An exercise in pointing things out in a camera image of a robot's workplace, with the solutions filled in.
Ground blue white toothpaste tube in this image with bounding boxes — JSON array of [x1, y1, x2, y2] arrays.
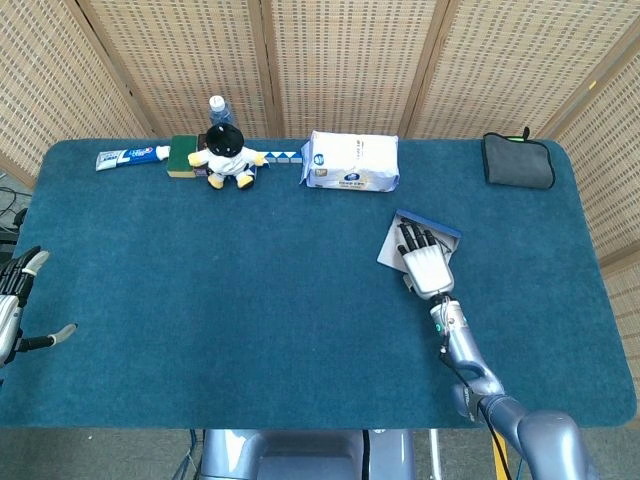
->
[[94, 144, 174, 173]]

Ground dark brown small box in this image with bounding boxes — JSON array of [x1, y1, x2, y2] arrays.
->
[[193, 133, 212, 179]]

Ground green yellow sponge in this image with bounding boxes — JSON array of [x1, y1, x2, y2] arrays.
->
[[166, 134, 201, 180]]

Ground clear plastic water bottle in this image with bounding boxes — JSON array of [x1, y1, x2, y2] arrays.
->
[[207, 94, 237, 129]]

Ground blue folding glasses case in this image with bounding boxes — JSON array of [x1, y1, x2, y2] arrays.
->
[[377, 209, 462, 275]]

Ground white blue tissue pack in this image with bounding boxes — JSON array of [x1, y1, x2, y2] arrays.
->
[[298, 130, 401, 195]]

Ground black floor cables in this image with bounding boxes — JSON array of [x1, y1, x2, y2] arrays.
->
[[0, 184, 29, 251]]

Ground blue carpet table mat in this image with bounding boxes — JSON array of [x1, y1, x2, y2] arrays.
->
[[0, 138, 639, 431]]

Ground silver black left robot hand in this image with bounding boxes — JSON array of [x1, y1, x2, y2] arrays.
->
[[0, 245, 79, 369]]

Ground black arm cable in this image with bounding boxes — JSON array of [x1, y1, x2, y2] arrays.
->
[[438, 347, 507, 480]]

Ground grey metal table leg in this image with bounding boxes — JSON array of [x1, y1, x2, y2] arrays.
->
[[428, 428, 444, 480]]

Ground black headed plush doll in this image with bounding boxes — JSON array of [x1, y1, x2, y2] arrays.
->
[[187, 122, 266, 191]]

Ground blue white snake puzzle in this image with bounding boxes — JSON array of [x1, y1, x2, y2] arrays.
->
[[254, 148, 305, 168]]

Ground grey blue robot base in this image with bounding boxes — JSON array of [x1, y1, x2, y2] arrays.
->
[[198, 428, 416, 480]]

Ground folded grey cloth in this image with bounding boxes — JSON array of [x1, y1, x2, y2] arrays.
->
[[481, 127, 557, 191]]

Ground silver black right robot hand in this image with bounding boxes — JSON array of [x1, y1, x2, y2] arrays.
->
[[397, 222, 456, 302]]

